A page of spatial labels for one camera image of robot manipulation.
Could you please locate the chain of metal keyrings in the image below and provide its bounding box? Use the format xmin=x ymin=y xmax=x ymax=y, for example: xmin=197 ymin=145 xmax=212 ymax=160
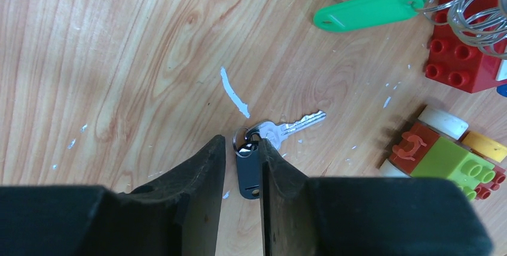
xmin=416 ymin=0 xmax=507 ymax=59

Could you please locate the red window toy brick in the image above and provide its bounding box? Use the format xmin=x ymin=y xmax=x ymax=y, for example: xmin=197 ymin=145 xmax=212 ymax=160
xmin=425 ymin=0 xmax=506 ymax=97

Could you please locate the red toy brick car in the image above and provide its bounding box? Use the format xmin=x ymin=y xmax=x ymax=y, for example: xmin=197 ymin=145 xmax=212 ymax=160
xmin=379 ymin=106 xmax=506 ymax=200

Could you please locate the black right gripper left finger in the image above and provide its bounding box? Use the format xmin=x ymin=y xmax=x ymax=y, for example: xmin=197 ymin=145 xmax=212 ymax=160
xmin=1 ymin=135 xmax=226 ymax=255

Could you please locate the white paper scrap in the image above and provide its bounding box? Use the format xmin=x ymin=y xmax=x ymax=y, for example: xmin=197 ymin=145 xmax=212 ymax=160
xmin=220 ymin=66 xmax=251 ymax=118

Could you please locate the key with black tag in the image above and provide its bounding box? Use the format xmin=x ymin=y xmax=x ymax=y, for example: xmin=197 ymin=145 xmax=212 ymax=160
xmin=233 ymin=110 xmax=326 ymax=200

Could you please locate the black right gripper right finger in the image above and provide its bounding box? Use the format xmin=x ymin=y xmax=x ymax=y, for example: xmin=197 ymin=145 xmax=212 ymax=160
xmin=258 ymin=140 xmax=493 ymax=255

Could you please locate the green key tag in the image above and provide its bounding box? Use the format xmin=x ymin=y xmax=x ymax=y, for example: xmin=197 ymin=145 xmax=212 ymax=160
xmin=313 ymin=0 xmax=427 ymax=33

